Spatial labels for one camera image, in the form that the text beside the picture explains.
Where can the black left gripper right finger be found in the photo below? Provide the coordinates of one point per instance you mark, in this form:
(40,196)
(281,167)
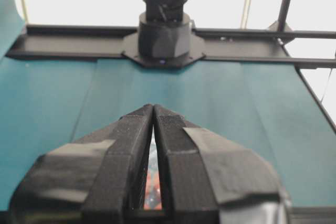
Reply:
(206,178)

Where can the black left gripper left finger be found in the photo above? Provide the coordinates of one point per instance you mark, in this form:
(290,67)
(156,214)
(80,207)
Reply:
(91,180)

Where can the clear zip bag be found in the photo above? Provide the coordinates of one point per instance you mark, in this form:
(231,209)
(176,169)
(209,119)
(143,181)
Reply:
(152,200)

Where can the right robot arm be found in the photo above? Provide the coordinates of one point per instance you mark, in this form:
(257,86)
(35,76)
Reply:
(164,31)

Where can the black vertical frame post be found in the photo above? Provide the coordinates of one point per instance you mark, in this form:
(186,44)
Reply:
(283,14)

